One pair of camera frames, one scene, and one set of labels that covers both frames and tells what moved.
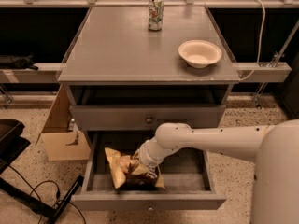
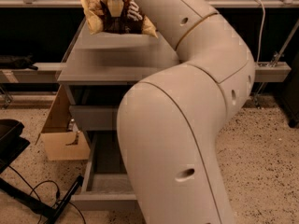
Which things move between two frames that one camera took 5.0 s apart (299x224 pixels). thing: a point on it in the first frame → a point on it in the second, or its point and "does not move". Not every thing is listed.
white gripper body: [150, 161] → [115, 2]
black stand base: [11, 145] does not move
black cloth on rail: [17, 63] does not move
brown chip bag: [130, 174] → [100, 20]
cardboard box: [61, 133] does not move
